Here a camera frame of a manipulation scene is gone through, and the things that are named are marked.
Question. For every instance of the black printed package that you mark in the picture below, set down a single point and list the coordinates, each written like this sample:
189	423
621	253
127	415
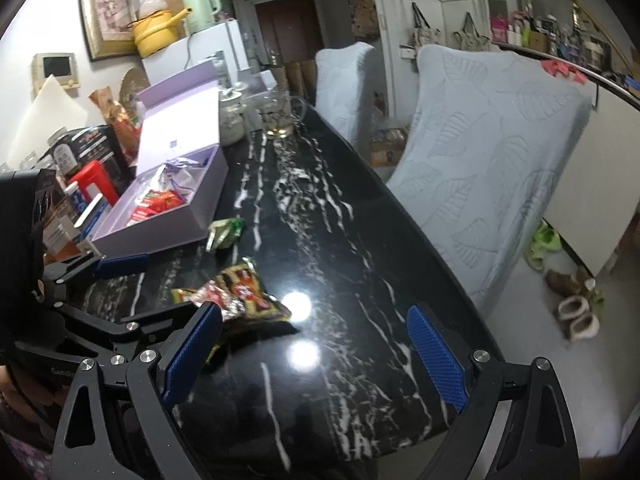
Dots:
100	142

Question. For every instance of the red snack packets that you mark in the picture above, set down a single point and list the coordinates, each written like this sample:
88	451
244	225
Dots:
155	205

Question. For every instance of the lavender gift box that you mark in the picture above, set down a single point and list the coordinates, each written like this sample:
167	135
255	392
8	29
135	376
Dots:
180	125

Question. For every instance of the grey-capped jar with purple label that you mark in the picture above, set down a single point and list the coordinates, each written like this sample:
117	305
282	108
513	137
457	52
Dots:
62	155

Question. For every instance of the white blue small box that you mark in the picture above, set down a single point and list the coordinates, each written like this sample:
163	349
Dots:
92	215

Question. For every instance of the brown patterned hanging bag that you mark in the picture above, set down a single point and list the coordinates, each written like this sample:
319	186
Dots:
365	15

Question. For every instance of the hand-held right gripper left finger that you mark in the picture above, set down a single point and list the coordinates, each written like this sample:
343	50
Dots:
192	355

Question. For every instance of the green slippers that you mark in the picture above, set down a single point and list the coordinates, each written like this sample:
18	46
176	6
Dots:
542	245

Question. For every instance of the row of bottles on shelf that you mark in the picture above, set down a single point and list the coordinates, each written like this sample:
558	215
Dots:
555	40

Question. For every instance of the gold framed picture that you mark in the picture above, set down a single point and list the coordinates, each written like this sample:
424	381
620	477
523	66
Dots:
107	15

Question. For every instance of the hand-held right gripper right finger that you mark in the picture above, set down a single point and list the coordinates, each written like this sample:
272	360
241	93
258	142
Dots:
435	360

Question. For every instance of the light blue quilted chair cover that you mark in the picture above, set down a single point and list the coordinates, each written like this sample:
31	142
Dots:
480	160
345	95

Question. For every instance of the white ceramic lidded jar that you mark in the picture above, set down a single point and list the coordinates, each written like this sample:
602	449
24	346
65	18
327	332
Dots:
232	117

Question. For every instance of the yellow snack packet red label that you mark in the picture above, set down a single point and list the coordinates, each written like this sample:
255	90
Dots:
260	295

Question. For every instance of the small white-capped blue bottle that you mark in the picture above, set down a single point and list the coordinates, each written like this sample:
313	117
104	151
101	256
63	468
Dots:
75	200

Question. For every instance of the pink red cloth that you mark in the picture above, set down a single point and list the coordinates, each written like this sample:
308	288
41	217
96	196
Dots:
562	70

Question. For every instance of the person's left hand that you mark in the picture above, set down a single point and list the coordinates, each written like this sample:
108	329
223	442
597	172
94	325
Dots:
27	402

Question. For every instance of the white counter cabinet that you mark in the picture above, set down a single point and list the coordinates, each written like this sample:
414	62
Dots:
600	175

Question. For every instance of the pale hanging tote bag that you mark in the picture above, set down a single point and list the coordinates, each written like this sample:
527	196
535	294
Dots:
472	37
425	32

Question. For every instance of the purple foil candy packet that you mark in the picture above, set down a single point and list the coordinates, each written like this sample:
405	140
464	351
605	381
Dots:
180	166

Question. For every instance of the yellow enamel pot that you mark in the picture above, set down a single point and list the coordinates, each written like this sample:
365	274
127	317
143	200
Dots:
152	35

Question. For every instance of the glass mug of tea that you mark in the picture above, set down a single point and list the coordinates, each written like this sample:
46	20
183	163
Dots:
277	117

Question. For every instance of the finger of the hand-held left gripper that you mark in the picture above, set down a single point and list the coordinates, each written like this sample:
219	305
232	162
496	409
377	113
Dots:
150	319
122	264

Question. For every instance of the red plastic bottle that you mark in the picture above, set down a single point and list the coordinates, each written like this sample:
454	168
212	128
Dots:
95	180

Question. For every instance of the red silver foil packet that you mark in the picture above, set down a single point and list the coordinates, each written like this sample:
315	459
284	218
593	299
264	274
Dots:
210	297

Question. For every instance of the beige wall intercom panel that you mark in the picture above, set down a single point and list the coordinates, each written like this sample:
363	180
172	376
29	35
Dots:
56	72

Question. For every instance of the pale green electric kettle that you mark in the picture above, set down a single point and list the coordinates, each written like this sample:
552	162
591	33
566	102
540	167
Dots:
202	10

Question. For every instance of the dark brown door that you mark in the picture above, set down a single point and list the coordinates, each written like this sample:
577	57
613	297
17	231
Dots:
290	25

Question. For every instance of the white small fridge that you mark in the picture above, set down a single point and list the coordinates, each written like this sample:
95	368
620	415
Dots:
210	47

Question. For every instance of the green candy packet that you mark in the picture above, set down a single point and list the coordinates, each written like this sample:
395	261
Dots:
225	234

